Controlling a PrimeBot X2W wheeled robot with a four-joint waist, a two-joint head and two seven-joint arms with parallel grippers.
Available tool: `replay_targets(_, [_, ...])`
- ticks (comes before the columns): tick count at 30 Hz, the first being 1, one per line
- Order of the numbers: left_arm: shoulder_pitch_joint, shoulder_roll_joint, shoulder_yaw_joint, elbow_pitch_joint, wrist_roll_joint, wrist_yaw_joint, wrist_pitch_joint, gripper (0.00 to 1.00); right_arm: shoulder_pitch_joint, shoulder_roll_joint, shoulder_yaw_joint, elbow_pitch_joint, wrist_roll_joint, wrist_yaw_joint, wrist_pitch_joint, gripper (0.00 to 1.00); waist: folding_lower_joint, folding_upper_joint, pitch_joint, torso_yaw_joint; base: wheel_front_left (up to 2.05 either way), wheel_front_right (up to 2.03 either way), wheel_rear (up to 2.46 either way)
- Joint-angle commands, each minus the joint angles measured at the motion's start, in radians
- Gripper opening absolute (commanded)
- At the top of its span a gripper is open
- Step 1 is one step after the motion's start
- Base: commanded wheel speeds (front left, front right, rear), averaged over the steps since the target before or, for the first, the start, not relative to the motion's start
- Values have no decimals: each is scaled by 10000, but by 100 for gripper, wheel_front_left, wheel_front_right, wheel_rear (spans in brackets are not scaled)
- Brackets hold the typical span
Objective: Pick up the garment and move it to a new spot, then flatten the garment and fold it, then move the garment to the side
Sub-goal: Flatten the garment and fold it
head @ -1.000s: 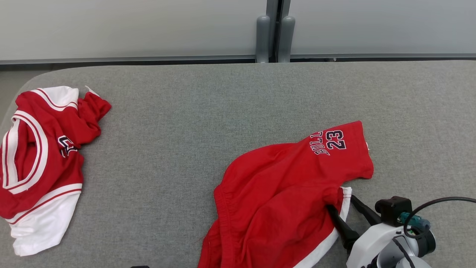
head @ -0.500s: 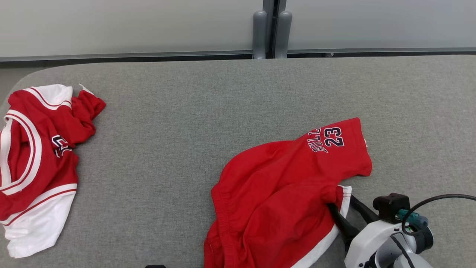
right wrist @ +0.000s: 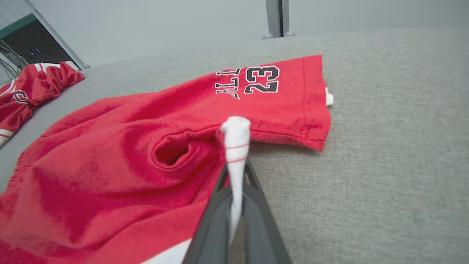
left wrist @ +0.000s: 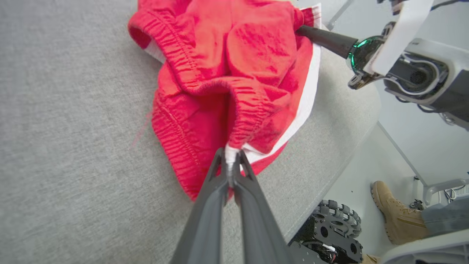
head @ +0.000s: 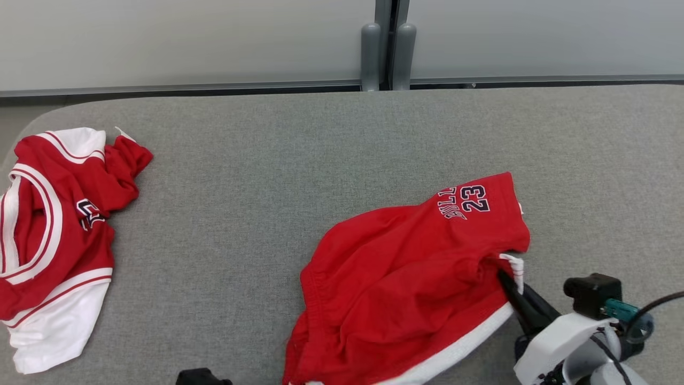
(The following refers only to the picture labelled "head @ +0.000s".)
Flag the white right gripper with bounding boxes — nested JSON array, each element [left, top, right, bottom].
[[497, 269, 616, 385]]

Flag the red basketball shorts white hem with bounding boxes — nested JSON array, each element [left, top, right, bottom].
[[282, 171, 531, 385]]

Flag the red white basketball jersey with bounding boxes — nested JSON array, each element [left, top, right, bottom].
[[0, 127, 154, 375]]

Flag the teal right camera connector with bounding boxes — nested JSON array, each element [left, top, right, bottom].
[[605, 299, 639, 323]]

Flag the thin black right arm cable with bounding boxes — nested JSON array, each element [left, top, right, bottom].
[[588, 332, 636, 385]]

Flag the grey partition base rail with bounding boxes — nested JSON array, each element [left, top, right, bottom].
[[409, 75, 684, 89], [0, 79, 364, 99]]

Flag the grey rounded post bumper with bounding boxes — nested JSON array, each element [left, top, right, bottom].
[[393, 22, 417, 90], [361, 22, 381, 91]]

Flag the grey partition frame post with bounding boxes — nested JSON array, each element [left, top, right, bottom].
[[374, 0, 411, 90]]

